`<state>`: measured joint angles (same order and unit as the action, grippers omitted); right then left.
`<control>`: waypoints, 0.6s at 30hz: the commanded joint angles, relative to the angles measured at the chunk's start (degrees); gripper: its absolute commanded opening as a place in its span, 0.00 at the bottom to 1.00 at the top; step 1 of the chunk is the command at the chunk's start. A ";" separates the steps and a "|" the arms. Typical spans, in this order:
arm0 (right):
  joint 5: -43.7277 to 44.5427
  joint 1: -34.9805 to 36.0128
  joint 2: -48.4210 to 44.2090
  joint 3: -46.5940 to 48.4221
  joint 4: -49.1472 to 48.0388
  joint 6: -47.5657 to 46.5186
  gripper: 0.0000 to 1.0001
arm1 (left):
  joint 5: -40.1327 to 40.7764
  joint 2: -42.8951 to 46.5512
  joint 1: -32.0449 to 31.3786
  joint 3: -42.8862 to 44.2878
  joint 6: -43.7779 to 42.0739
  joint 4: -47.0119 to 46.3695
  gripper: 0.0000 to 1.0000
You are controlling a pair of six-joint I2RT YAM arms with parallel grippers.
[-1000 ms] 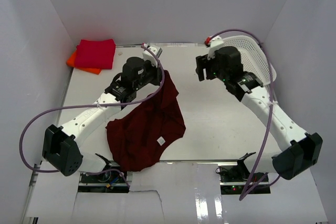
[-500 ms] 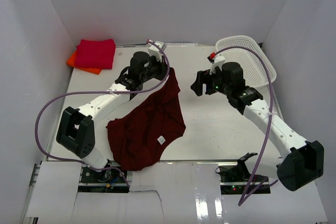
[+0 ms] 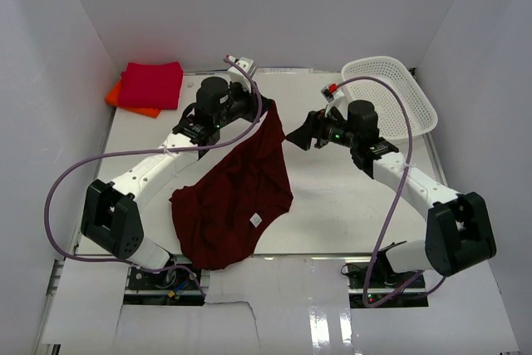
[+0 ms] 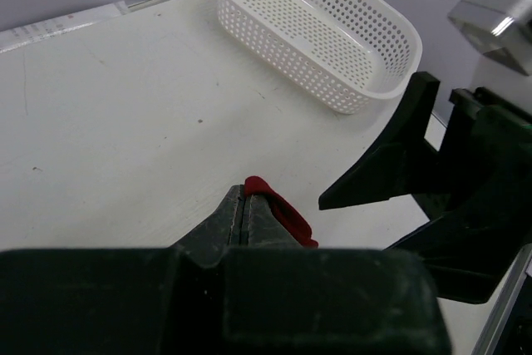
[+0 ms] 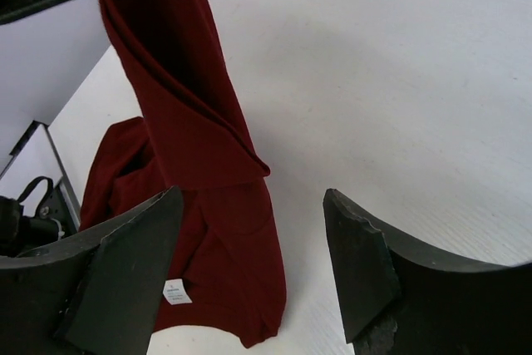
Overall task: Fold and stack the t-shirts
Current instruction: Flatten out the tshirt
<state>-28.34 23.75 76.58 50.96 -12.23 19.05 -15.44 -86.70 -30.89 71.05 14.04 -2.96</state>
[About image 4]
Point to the dark red t-shirt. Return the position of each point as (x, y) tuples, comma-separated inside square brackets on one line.
[(282, 211)]

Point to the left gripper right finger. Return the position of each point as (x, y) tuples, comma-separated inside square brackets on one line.
[(291, 300)]

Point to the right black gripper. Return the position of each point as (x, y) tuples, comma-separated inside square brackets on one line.
[(475, 189)]

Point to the white paper strip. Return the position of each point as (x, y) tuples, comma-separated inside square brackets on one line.
[(39, 31)]

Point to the white perforated plastic basket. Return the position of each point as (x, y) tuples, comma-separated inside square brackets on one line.
[(347, 54)]

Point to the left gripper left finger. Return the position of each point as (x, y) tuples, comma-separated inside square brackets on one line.
[(121, 301)]

